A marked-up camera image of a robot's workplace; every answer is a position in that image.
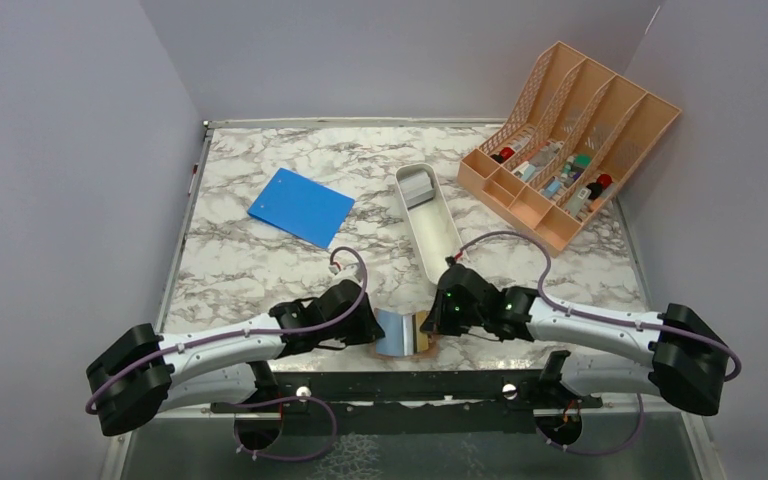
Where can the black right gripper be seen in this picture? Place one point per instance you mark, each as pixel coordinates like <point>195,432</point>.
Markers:
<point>437,322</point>

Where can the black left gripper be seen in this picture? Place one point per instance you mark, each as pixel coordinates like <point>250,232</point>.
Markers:
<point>369,330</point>

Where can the gold credit card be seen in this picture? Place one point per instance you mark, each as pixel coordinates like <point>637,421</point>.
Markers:
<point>421,340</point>

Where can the tan leather card holder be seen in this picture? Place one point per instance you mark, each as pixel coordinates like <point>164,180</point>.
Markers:
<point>398,340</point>

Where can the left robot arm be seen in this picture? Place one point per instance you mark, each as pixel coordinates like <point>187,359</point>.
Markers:
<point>144,373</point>

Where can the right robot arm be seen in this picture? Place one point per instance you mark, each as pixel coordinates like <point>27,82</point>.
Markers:
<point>673,355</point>

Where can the white oblong plastic tray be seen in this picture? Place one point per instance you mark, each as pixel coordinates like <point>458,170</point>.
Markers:
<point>431,227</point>

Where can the blue folder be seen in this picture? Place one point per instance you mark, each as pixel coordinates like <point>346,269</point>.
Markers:
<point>302,207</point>

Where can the green cap bottle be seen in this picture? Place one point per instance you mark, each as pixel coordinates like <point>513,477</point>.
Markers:
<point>578,162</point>

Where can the red cap bottle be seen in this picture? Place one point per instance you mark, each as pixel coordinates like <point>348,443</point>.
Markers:
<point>599,186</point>

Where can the orange desk organizer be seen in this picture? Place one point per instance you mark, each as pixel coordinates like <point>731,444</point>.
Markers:
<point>570,104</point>

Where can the black mounting rail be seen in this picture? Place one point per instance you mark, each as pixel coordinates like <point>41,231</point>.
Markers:
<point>478,400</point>

